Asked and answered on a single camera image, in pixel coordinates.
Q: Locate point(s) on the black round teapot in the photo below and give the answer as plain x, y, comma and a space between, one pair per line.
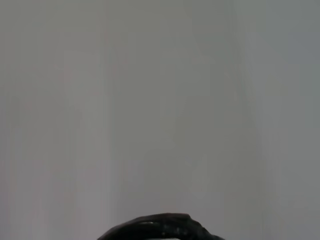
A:
160, 225

